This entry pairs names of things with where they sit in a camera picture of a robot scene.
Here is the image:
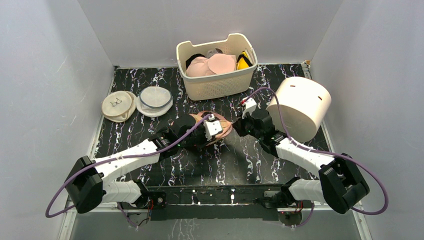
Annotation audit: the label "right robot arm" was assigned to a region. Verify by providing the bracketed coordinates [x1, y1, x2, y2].
[232, 111, 370, 214]

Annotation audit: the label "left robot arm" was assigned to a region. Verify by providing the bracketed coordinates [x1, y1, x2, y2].
[64, 114, 223, 214]

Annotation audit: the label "cream plastic laundry basket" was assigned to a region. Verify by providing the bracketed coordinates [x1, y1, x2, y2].
[176, 33, 258, 101]

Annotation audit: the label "pink bra in basket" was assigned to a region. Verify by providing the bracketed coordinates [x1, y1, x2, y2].
[186, 53, 236, 78]

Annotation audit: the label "white cylindrical drum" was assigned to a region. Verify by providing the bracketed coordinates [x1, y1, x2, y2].
[266, 76, 332, 143]

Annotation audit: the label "yellow black item in basket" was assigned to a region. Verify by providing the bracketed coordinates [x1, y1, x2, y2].
[236, 50, 253, 70]

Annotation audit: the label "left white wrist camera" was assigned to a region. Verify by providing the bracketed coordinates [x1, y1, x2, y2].
[203, 114, 223, 141]

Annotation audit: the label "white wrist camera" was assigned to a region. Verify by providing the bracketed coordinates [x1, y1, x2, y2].
[240, 97, 257, 119]
[203, 114, 223, 141]

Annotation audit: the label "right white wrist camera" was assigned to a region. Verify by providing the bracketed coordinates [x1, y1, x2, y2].
[240, 97, 257, 119]

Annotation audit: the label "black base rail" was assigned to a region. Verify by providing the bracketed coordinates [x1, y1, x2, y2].
[122, 184, 304, 225]

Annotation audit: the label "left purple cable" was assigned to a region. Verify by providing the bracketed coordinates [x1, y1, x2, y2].
[45, 113, 215, 219]

